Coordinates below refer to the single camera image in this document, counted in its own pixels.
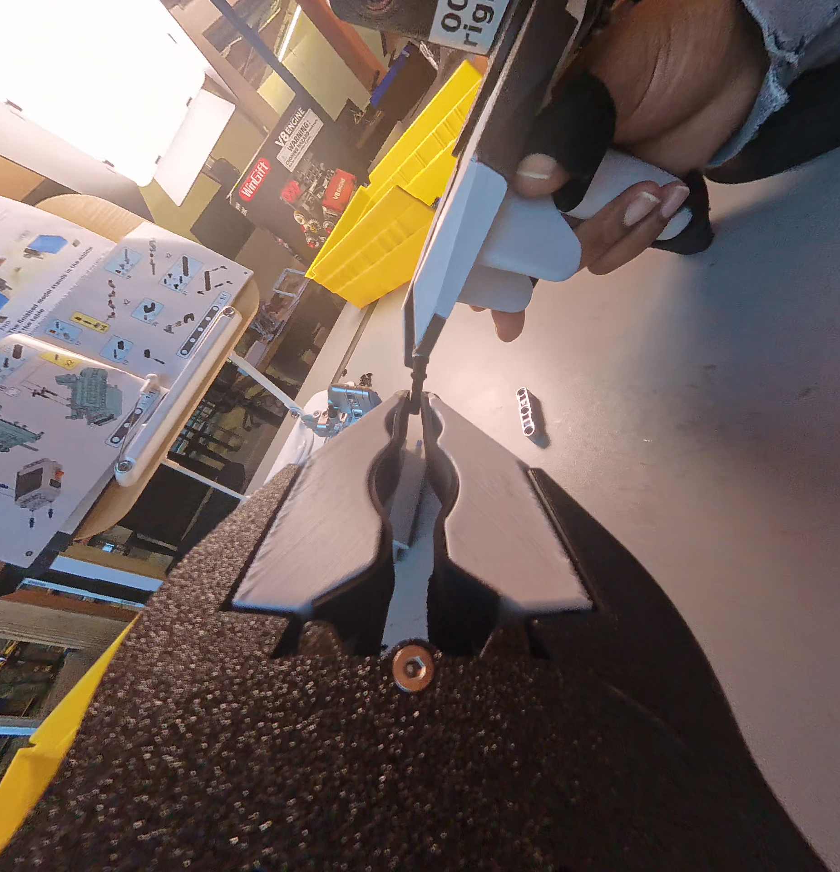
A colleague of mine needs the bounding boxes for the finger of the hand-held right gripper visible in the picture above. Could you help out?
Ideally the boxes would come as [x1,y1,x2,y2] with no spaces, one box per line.
[405,164,493,400]

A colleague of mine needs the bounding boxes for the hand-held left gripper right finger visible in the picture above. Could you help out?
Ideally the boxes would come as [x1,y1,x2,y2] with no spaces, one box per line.
[425,394,595,636]

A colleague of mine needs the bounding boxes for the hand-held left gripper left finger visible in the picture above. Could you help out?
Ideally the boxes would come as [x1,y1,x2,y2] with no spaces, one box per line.
[234,394,399,618]

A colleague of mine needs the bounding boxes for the black long connector pin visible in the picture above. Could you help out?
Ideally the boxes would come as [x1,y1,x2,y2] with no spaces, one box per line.
[408,317,429,412]

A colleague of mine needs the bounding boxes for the person's right hand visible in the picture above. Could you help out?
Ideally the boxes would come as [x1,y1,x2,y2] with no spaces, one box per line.
[491,0,775,342]

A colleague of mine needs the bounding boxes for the toy engine model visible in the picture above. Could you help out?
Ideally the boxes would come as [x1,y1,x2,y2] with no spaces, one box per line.
[325,386,383,426]

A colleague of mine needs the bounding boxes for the dark printed cardboard box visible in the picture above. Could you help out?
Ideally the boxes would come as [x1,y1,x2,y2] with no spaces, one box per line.
[230,103,362,260]

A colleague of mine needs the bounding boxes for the instruction booklet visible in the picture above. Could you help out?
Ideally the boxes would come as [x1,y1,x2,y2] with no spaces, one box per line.
[0,191,257,566]

